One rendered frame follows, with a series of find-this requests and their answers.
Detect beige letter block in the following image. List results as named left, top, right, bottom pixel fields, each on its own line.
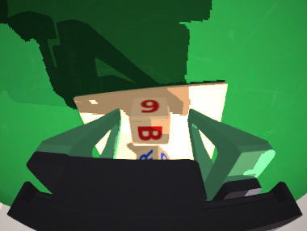
left=129, top=98, right=170, bottom=145
left=136, top=145, right=170, bottom=159

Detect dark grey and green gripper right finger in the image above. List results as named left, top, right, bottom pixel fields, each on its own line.
left=187, top=108, right=275, bottom=201

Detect peach flat mat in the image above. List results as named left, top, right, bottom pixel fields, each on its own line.
left=74, top=82, right=228, bottom=160

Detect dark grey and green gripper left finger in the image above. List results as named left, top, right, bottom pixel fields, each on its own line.
left=35, top=108, right=122, bottom=158

